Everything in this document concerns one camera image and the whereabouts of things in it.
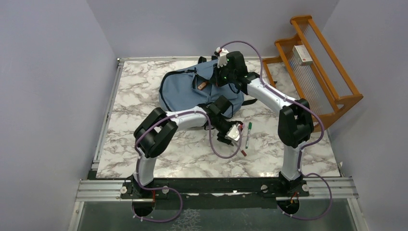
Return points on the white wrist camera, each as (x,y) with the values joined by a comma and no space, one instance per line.
(222,60)
(234,133)

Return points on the orange wooden rack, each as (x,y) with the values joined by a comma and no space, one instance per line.
(325,84)

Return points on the black metal base rail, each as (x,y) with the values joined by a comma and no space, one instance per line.
(214,193)

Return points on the small white box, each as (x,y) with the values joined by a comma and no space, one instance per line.
(301,55)

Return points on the green marker pen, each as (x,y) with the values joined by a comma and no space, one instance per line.
(248,135)

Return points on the orange highlighter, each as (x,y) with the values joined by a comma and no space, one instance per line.
(202,86)

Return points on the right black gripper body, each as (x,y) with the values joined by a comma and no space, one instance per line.
(223,75)

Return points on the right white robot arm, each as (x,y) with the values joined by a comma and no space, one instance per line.
(295,123)

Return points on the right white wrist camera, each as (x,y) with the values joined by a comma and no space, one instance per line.
(222,60)

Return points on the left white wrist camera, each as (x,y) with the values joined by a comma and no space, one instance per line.
(234,133)

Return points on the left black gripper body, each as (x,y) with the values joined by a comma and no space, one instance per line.
(222,125)

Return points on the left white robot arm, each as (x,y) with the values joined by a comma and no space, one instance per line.
(154,134)

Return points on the blue student backpack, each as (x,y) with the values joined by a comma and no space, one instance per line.
(178,89)

